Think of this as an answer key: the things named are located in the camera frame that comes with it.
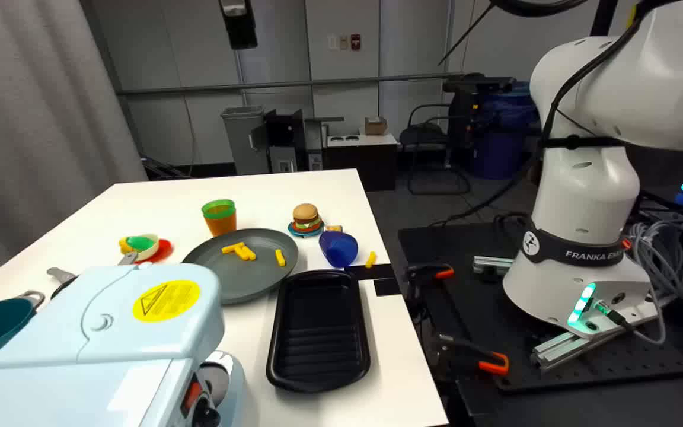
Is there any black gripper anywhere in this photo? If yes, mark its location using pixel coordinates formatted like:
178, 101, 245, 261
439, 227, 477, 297
223, 10, 260, 53

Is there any light blue breakfast maker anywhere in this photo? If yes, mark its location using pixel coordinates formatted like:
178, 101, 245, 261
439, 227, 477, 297
0, 261, 254, 427

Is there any grey trash can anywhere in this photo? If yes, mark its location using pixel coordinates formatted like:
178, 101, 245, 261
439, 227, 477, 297
222, 104, 279, 176

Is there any black machine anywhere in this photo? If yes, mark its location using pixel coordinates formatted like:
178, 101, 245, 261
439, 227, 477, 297
249, 110, 347, 172

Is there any small cardboard box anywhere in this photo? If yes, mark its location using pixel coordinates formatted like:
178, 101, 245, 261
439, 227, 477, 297
363, 114, 389, 137

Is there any dark low cabinet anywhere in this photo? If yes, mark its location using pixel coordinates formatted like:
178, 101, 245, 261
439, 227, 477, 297
324, 131, 401, 191

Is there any green and orange cup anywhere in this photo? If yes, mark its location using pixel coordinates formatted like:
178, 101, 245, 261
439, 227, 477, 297
199, 196, 241, 238

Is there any toy burger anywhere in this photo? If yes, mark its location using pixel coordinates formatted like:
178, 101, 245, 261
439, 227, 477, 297
292, 201, 326, 234

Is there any small teal saucer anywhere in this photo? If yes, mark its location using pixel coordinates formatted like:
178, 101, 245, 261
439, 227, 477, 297
286, 220, 327, 239

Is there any black metal chair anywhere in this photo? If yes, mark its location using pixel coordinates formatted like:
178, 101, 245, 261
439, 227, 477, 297
400, 101, 475, 196

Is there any small red plate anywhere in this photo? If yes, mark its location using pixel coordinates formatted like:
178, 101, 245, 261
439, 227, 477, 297
141, 234, 175, 266

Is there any blue toy object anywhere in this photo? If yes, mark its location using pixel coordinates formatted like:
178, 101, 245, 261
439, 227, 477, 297
317, 231, 362, 272

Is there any green and yellow toy food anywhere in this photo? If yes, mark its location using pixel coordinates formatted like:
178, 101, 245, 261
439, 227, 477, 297
116, 232, 164, 264

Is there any black equipment stand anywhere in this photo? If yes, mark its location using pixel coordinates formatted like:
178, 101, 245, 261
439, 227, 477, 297
441, 73, 519, 164

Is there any grey round plate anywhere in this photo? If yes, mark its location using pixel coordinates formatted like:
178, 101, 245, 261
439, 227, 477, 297
181, 226, 302, 309

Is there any blue barrel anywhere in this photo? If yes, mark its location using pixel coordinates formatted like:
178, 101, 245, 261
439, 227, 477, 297
468, 81, 543, 182

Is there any orange and black clamp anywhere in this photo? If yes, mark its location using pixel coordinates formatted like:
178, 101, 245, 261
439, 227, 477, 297
403, 261, 459, 297
428, 329, 513, 379

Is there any black rectangular tray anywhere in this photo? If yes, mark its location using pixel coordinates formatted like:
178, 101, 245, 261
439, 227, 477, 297
266, 267, 373, 397

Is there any short aluminium extrusion bar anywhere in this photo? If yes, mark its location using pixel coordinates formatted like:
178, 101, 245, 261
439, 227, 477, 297
471, 252, 517, 279

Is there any black perforated base board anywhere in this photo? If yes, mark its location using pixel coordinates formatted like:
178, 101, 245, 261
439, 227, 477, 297
397, 220, 683, 397

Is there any long aluminium extrusion bar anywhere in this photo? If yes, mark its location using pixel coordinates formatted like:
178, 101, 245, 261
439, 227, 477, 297
530, 304, 669, 373

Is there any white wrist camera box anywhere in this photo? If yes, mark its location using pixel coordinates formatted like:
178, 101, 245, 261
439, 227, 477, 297
218, 0, 249, 19

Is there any grey wall rail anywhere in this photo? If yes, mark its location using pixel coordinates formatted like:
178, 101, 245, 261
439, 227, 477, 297
114, 70, 471, 99

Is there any wall switch plate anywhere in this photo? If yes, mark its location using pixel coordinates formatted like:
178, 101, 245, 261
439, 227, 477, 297
326, 31, 365, 54

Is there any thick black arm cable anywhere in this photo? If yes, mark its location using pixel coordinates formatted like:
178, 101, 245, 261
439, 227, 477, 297
488, 0, 594, 19

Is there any metal utensil handle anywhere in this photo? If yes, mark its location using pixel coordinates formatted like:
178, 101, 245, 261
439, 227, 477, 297
45, 266, 82, 299

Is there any grey cable bundle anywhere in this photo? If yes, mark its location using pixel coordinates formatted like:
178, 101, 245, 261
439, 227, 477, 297
624, 216, 683, 348

